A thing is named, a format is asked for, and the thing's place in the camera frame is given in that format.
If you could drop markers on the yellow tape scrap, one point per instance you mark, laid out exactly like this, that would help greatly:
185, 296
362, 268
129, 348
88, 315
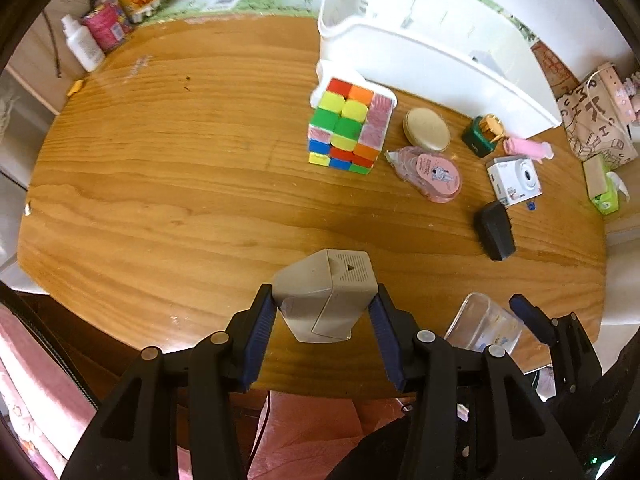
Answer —
75, 88

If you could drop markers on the white toy camera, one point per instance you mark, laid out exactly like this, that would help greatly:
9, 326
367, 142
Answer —
520, 177

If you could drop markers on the round gold tin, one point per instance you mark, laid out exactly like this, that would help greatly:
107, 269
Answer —
426, 130

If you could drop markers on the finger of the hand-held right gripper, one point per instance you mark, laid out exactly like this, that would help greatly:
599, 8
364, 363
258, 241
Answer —
525, 307

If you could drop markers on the green bottle with gold cap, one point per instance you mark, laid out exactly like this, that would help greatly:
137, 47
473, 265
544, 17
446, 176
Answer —
475, 142

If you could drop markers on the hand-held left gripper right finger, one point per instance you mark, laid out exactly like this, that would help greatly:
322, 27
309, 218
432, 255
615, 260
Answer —
385, 335

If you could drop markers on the pink blanket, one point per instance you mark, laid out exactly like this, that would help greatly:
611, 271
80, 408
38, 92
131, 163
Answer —
35, 400

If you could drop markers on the black case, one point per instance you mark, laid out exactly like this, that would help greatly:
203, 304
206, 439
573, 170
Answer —
495, 230

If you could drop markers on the beige plastic device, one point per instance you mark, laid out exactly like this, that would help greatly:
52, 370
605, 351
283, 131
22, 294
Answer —
325, 290

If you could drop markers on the clear plastic box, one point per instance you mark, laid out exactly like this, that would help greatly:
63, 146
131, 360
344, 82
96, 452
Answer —
480, 325

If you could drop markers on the green tissue pack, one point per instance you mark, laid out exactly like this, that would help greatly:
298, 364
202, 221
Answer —
600, 185

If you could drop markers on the brown printed cardboard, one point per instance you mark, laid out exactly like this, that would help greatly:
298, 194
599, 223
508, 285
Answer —
552, 70

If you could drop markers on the person's dark clothing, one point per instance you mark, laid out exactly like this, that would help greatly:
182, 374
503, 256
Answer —
375, 455

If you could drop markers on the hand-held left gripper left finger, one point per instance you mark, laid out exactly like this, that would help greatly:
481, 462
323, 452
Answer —
260, 330

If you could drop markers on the small pink bottle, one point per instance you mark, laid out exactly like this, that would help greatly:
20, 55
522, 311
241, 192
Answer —
525, 147

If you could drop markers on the pink correction tape dispenser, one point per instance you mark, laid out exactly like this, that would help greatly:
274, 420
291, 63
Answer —
435, 175

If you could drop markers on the white plastic bottle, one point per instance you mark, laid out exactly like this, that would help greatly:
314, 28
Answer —
85, 45

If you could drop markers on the white plastic storage bin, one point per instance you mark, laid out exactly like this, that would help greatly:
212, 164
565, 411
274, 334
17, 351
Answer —
400, 45

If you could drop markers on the colourful puzzle cube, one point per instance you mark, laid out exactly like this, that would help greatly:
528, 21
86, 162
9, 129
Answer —
340, 125

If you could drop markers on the beige printed storage bag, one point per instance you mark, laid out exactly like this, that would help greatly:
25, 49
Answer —
595, 125

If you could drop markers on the pink snack packet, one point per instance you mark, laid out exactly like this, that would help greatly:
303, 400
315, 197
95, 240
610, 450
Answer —
107, 27

